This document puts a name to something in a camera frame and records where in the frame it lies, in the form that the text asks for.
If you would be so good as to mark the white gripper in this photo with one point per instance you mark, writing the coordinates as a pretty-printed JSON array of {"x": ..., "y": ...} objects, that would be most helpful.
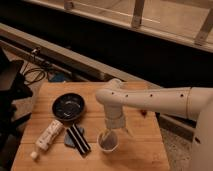
[{"x": 114, "y": 121}]

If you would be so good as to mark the white ceramic cup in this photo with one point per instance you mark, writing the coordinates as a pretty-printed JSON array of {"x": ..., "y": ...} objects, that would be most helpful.
[{"x": 110, "y": 146}]

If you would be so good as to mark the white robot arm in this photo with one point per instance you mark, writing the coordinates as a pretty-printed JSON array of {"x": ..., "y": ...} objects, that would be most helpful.
[{"x": 193, "y": 103}]

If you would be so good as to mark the small red brown object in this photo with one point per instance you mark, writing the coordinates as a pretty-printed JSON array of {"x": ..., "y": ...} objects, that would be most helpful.
[{"x": 143, "y": 112}]

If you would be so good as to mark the blue flat piece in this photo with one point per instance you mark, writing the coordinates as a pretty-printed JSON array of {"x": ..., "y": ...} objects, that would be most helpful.
[{"x": 68, "y": 141}]

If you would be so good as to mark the dark round bowl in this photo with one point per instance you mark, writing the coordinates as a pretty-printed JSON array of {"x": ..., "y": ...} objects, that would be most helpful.
[{"x": 68, "y": 107}]

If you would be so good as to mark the white plastic bottle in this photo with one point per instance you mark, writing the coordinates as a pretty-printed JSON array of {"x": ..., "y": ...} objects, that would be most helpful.
[{"x": 46, "y": 138}]

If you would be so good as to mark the blue object behind table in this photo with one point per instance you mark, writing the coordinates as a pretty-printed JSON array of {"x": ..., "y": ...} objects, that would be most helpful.
[{"x": 59, "y": 78}]

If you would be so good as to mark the black equipment at left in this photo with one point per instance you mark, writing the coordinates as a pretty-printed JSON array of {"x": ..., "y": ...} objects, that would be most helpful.
[{"x": 12, "y": 87}]

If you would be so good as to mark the metal rail frame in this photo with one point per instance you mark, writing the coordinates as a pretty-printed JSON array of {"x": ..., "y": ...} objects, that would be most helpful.
[{"x": 66, "y": 56}]

